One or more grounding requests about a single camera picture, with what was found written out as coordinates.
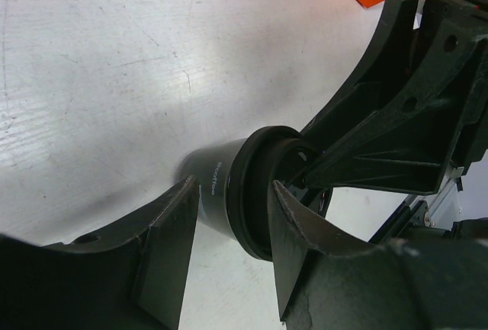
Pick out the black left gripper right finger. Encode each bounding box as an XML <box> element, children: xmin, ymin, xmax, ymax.
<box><xmin>268</xmin><ymin>182</ymin><xmax>487</xmax><ymax>329</ymax></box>

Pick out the black coffee cup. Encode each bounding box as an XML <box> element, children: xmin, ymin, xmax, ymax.
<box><xmin>179</xmin><ymin>139</ymin><xmax>246</xmax><ymax>239</ymax></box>

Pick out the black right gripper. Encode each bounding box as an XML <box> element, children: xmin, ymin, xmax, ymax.
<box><xmin>302</xmin><ymin>0</ymin><xmax>487</xmax><ymax>194</ymax></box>

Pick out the black cup lid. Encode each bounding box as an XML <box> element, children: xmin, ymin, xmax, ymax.
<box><xmin>226</xmin><ymin>126</ymin><xmax>331</xmax><ymax>261</ymax></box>

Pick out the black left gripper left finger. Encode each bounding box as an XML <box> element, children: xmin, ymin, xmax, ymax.
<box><xmin>1</xmin><ymin>177</ymin><xmax>199</xmax><ymax>329</ymax></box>

